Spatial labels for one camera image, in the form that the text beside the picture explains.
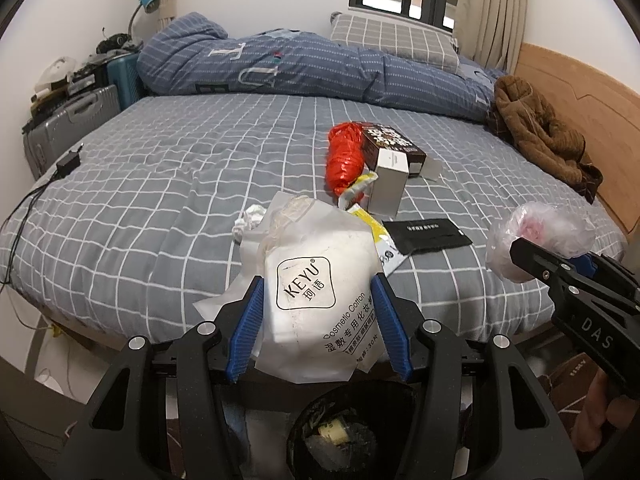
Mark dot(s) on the black flat packet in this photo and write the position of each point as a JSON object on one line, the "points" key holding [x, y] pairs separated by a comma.
{"points": [[430, 235]]}

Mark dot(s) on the blue striped quilt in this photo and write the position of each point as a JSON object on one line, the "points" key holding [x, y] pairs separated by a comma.
{"points": [[300, 70]]}

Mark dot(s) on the person's right hand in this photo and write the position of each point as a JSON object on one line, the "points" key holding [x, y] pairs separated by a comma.
{"points": [[605, 420]]}

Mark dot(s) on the dark brown printed box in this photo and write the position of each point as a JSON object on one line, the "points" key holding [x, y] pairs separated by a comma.
{"points": [[390, 142]]}

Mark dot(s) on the grey checked pillow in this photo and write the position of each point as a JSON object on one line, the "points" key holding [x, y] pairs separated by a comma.
{"points": [[395, 40]]}

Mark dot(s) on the small translucent wrapper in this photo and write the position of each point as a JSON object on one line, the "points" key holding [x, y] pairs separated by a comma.
{"points": [[432, 169]]}

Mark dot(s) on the brown jacket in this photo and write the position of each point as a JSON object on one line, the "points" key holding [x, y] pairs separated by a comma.
{"points": [[535, 125]]}

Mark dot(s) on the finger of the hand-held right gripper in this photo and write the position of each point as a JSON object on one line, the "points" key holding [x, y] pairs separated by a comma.
{"points": [[542, 267], [612, 280]]}

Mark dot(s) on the teal suitcase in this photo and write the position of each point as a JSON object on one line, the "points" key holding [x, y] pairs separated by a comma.
{"points": [[125, 77]]}

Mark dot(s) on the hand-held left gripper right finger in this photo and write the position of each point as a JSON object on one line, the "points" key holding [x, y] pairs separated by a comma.
{"points": [[390, 330]]}

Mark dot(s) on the person's right leg brown pants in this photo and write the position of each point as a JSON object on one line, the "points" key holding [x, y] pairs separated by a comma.
{"points": [[570, 385]]}

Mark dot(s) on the white cardboard box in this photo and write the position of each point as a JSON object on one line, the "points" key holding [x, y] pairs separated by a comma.
{"points": [[385, 185]]}

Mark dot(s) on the white cosmetic cotton bag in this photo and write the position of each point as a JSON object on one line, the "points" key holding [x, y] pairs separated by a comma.
{"points": [[310, 285]]}

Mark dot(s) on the white rounded item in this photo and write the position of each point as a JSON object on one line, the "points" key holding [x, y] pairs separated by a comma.
{"points": [[55, 72]]}

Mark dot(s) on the stack of dark items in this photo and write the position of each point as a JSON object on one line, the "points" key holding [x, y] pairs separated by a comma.
{"points": [[80, 85]]}

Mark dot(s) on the wooden headboard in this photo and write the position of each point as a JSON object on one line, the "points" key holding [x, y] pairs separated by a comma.
{"points": [[600, 95]]}

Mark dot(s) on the orange plastic bag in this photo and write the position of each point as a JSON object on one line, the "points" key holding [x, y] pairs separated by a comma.
{"points": [[345, 160]]}

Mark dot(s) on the clear bag with pink contents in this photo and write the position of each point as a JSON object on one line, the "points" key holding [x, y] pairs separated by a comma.
{"points": [[540, 225]]}

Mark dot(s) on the grey suitcase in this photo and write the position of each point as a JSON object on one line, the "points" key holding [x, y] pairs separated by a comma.
{"points": [[70, 120]]}

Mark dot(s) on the yellow snack packet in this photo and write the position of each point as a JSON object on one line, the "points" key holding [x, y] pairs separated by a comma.
{"points": [[387, 255]]}

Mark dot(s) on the crumpled white tissue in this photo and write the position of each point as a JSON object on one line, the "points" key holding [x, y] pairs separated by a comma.
{"points": [[250, 220]]}

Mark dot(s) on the blue desk lamp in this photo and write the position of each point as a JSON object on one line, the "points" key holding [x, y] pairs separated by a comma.
{"points": [[147, 2]]}

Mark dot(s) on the small yellow wrapper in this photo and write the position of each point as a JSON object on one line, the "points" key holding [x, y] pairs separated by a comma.
{"points": [[357, 187]]}

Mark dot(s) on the bin with black bag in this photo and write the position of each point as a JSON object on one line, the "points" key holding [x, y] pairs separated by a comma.
{"points": [[300, 440]]}

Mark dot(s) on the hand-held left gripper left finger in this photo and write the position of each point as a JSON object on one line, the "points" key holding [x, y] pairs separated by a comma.
{"points": [[247, 330]]}

